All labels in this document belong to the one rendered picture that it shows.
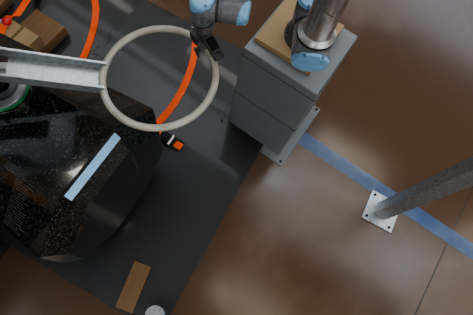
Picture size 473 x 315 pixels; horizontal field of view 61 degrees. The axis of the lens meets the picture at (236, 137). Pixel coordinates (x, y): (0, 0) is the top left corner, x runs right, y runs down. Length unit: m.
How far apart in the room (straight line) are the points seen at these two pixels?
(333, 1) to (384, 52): 1.86
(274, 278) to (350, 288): 0.45
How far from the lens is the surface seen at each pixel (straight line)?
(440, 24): 3.58
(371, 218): 2.66
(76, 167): 1.70
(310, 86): 1.84
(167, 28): 1.80
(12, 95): 1.87
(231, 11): 1.50
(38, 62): 1.78
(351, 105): 2.88
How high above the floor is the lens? 2.40
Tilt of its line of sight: 68 degrees down
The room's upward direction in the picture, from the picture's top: 16 degrees clockwise
